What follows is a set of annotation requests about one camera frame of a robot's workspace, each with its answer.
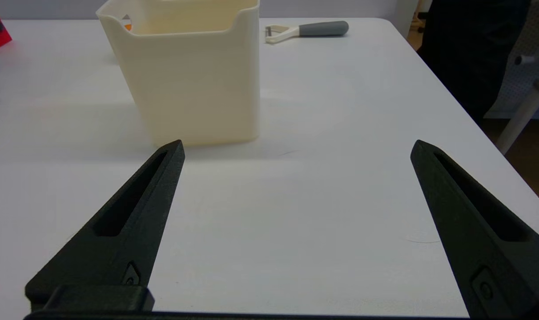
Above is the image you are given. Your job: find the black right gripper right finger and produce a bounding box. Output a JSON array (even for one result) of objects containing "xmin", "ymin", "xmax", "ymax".
[{"xmin": 410, "ymin": 140, "xmax": 539, "ymax": 320}]

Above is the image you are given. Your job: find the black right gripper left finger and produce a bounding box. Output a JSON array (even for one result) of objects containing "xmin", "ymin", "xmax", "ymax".
[{"xmin": 25, "ymin": 140, "xmax": 185, "ymax": 312}]

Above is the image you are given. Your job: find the cream plastic basket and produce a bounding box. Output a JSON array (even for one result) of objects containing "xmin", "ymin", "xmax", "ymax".
[{"xmin": 96, "ymin": 0, "xmax": 261, "ymax": 147}]

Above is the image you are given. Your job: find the person in dark clothes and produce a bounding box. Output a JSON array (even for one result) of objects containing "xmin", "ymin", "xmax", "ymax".
[{"xmin": 417, "ymin": 0, "xmax": 531, "ymax": 126}]

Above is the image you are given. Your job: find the white peeler with grey handle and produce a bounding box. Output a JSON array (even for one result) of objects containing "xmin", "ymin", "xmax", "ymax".
[{"xmin": 265, "ymin": 21, "xmax": 349, "ymax": 44}]

